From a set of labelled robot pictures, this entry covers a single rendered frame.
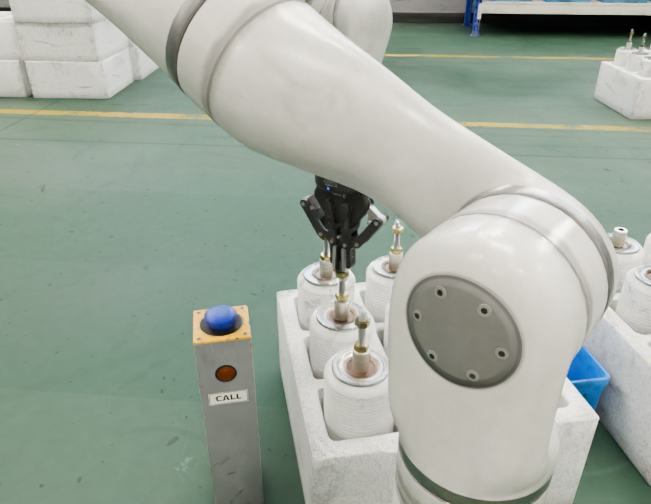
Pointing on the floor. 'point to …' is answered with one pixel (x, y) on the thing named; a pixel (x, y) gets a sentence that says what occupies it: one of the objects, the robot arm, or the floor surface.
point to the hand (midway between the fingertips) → (342, 256)
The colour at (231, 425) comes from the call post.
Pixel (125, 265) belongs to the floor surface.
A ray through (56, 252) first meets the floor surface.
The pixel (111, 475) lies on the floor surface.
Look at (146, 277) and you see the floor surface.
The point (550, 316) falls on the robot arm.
